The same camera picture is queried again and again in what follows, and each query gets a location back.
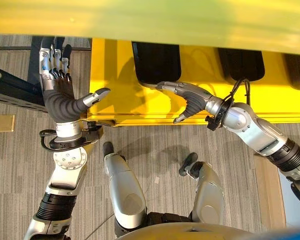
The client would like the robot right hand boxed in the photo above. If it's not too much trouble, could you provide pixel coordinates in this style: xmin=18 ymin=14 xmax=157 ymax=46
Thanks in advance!
xmin=156 ymin=81 xmax=214 ymax=125

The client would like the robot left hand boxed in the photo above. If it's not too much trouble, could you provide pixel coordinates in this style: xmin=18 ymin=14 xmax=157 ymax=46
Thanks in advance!
xmin=38 ymin=36 xmax=112 ymax=124

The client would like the black sole-shaped part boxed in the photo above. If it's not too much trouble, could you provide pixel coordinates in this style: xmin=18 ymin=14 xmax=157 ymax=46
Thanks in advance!
xmin=217 ymin=47 xmax=266 ymax=83
xmin=131 ymin=41 xmax=183 ymax=85
xmin=283 ymin=52 xmax=300 ymax=88

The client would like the yellow metal shelf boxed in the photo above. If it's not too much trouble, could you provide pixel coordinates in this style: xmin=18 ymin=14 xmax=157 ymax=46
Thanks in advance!
xmin=86 ymin=37 xmax=300 ymax=128

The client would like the yellow upper shelf board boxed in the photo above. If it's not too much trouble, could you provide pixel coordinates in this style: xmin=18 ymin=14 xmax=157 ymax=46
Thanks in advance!
xmin=0 ymin=0 xmax=300 ymax=55

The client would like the brass floor socket plate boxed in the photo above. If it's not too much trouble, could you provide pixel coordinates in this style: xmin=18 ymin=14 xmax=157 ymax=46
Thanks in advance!
xmin=0 ymin=114 xmax=16 ymax=133

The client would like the silver robot right leg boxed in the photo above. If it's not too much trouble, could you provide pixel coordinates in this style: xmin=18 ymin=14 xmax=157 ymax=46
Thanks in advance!
xmin=178 ymin=152 xmax=226 ymax=225

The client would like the silver robot leg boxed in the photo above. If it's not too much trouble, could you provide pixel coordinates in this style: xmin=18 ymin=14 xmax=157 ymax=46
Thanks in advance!
xmin=102 ymin=141 xmax=149 ymax=237
xmin=178 ymin=152 xmax=226 ymax=225

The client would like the silver robot left leg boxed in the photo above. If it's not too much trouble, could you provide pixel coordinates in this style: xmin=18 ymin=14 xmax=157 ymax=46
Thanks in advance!
xmin=102 ymin=141 xmax=149 ymax=237

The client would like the silver robot torso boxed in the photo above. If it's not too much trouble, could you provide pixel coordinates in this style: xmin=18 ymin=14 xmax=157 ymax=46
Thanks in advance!
xmin=114 ymin=211 xmax=288 ymax=240

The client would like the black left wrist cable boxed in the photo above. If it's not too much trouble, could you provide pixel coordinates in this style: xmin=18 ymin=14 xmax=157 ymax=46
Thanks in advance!
xmin=38 ymin=128 xmax=58 ymax=153

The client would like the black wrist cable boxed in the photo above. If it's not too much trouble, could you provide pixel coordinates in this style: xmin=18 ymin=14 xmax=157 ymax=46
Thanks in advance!
xmin=221 ymin=77 xmax=251 ymax=112
xmin=38 ymin=128 xmax=58 ymax=153

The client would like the dark blue shelf frame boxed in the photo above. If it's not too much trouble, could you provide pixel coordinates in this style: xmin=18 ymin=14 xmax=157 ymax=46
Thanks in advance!
xmin=0 ymin=36 xmax=93 ymax=113

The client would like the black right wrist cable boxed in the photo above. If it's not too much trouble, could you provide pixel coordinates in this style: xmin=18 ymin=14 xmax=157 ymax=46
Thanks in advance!
xmin=221 ymin=77 xmax=251 ymax=112

